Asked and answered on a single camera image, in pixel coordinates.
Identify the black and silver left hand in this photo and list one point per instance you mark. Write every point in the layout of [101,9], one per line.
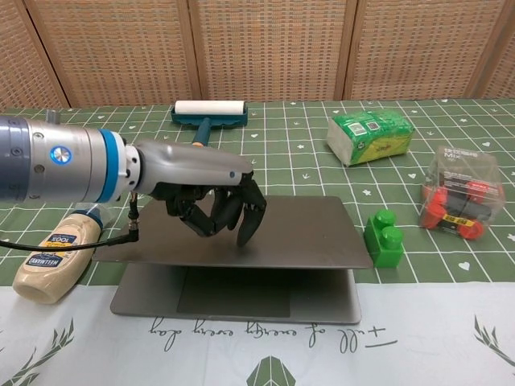
[193,169]

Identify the silver laptop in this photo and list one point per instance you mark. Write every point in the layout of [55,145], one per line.
[241,237]

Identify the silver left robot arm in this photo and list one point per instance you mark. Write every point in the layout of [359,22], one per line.
[60,161]

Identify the woven rattan wall panel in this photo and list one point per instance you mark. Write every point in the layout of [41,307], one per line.
[257,48]

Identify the teal lint roller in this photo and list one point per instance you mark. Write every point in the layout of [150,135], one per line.
[209,110]

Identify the mayonnaise squeeze bottle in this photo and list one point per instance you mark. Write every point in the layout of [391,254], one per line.
[52,257]

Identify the green tissue pack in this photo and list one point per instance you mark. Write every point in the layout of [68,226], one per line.
[370,138]

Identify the green toy brick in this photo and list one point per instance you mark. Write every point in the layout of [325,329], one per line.
[384,245]

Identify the green grid tablecloth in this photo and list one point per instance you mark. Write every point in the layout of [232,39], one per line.
[306,354]

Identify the clear box of red toys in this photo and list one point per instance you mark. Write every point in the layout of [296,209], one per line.
[462,193]

